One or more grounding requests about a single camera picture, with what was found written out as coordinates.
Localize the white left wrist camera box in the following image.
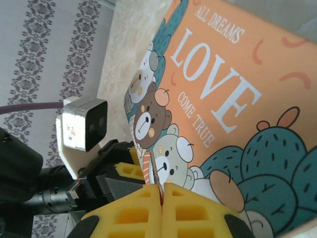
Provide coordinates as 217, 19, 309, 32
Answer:
55, 97, 108, 179

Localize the orange bear print tin box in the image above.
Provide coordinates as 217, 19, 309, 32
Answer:
122, 0, 317, 238

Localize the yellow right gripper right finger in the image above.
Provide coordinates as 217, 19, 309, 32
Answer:
162, 182, 257, 238

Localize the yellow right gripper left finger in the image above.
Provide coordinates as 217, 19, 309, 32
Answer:
65, 184, 163, 238

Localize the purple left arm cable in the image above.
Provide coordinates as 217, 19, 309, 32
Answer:
0, 101, 65, 116

